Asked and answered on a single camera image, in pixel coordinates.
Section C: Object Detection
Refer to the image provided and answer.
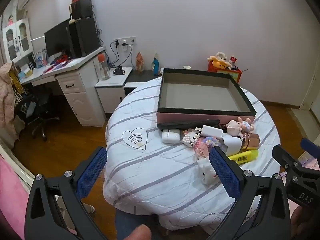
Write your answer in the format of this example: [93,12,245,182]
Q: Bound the red toy box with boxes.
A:
[207,61,243,84]

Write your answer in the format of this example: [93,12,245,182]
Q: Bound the white rounded case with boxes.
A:
[161,128,181,145]

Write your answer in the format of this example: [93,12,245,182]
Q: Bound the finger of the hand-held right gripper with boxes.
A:
[272,144,304,188]
[300,138,320,158]

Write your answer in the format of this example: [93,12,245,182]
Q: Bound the small pink block toy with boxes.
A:
[194,144,212,160]

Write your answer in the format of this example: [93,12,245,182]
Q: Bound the orange snack bag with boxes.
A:
[136,52,145,74]

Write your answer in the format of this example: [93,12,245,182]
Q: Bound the pastel round block toy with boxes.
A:
[204,136,222,147]

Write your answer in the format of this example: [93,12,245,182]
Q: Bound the white power cable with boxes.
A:
[120,44,133,68]

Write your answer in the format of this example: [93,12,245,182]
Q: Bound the small white side table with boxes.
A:
[94,67,133,114]

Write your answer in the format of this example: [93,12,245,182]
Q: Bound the person's right hand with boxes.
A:
[291,204,318,240]

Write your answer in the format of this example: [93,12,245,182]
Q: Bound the white wall socket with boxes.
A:
[114,38,137,47]

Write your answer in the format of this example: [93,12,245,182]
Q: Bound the yellow plush toy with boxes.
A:
[210,56,232,70]

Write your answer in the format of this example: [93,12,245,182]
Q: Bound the pink box with black rim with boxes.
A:
[157,68,257,130]

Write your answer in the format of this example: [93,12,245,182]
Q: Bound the person's left hand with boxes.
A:
[117,224,152,240]

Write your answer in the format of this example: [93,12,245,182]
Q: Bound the white block kitten toy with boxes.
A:
[182,127,203,147]

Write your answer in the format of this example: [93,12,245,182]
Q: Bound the black office chair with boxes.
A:
[15,90,60,142]

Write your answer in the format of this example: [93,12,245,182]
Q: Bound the white desk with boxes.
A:
[19,46,107,128]

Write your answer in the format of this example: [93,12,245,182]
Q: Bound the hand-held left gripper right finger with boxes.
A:
[209,146,292,240]

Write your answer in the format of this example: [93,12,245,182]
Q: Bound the blue bottle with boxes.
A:
[152,54,161,75]

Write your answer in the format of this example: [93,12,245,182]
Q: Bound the black long pouch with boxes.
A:
[157,119,221,131]

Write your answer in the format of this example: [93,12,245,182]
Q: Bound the black computer monitor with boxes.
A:
[44,19,73,58]

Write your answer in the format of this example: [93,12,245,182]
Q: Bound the pink floral bedding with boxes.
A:
[299,154,320,173]

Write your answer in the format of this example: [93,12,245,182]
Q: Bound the plain pink blanket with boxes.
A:
[0,155,33,240]

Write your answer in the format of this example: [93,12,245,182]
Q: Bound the black power cable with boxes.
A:
[109,42,121,68]

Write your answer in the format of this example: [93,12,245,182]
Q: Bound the blue and white box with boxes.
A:
[36,51,47,67]

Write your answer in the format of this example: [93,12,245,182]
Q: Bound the rose gold bottle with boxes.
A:
[240,132,260,151]

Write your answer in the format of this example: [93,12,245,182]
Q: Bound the white charger adapter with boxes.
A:
[201,125,224,139]

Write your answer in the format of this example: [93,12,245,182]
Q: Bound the patterned clothes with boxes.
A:
[9,67,33,110]

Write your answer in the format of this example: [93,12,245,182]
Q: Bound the cat-eared doll figurine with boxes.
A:
[225,117,255,138]

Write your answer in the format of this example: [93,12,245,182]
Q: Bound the black computer tower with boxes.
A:
[69,17,100,58]

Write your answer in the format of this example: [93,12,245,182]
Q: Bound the clear bottle with orange cap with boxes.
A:
[97,53,111,81]

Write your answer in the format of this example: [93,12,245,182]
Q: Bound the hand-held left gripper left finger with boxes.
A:
[24,147,108,240]

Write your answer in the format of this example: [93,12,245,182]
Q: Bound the white kitten plush toy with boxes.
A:
[197,159,218,186]

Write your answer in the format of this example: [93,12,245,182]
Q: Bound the dark-topped low cabinet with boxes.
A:
[124,69,163,89]

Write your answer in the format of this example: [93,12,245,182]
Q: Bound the yellow highlighter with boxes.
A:
[227,149,259,165]

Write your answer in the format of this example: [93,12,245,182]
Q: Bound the white door frame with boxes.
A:
[300,62,320,110]

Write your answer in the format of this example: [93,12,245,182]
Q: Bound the person's blue jeans leg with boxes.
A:
[115,210,160,240]

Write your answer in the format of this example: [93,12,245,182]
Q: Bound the black speaker box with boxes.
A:
[68,0,93,20]

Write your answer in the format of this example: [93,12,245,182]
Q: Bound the white glass-door cabinet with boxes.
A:
[1,17,33,63]

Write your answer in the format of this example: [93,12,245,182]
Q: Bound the pink puffer jacket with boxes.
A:
[0,62,20,140]

